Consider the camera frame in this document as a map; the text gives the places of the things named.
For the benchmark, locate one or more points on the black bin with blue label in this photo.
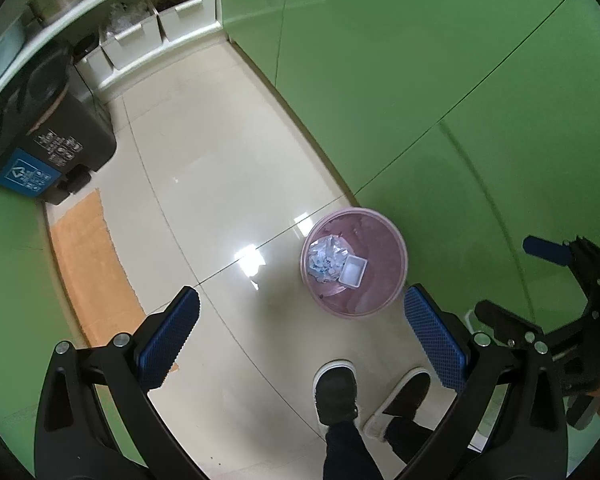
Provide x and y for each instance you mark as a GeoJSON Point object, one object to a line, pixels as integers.
{"type": "Point", "coordinates": [75, 125]}

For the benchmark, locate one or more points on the person's right black shoe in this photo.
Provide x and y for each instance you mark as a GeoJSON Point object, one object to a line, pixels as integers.
{"type": "Point", "coordinates": [402, 397]}

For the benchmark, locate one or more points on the small white box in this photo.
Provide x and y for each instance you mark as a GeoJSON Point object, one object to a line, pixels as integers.
{"type": "Point", "coordinates": [354, 271]}

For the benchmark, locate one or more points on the pink plastic waste bin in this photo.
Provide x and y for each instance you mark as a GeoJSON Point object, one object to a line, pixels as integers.
{"type": "Point", "coordinates": [380, 240]}

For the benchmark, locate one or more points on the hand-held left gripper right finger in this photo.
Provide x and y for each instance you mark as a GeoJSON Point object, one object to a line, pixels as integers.
{"type": "Point", "coordinates": [432, 345]}

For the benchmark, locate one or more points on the crumpled silver blue wrapper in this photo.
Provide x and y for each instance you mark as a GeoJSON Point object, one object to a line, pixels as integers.
{"type": "Point", "coordinates": [327, 257]}

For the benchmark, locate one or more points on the person's leg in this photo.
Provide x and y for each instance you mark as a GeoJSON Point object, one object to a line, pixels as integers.
{"type": "Point", "coordinates": [350, 452]}
{"type": "Point", "coordinates": [410, 435]}

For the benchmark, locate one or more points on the person's right leg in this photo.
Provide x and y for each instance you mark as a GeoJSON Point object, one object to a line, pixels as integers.
{"type": "Point", "coordinates": [410, 435]}

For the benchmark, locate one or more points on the pale blue pot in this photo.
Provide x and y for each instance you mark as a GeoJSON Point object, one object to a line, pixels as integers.
{"type": "Point", "coordinates": [0, 50]}

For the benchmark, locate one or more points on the person's left leg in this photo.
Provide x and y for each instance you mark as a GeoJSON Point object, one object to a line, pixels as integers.
{"type": "Point", "coordinates": [350, 452]}

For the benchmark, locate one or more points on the person's black shoe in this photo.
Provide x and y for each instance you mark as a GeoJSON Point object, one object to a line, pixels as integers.
{"type": "Point", "coordinates": [402, 397]}
{"type": "Point", "coordinates": [336, 392]}

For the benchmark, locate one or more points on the orange floor mat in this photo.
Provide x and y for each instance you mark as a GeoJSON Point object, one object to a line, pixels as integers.
{"type": "Point", "coordinates": [90, 270]}

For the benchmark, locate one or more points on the white storage bin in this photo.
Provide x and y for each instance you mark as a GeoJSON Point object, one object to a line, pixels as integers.
{"type": "Point", "coordinates": [130, 42]}
{"type": "Point", "coordinates": [187, 12]}
{"type": "Point", "coordinates": [96, 64]}

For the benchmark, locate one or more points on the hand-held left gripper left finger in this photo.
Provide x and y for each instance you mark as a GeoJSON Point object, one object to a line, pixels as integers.
{"type": "Point", "coordinates": [170, 340]}

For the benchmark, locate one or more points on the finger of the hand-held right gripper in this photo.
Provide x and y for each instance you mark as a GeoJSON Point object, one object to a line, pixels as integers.
{"type": "Point", "coordinates": [545, 250]}
{"type": "Point", "coordinates": [505, 317]}

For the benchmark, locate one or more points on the person's left black shoe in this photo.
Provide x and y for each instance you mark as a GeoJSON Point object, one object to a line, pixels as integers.
{"type": "Point", "coordinates": [336, 392]}

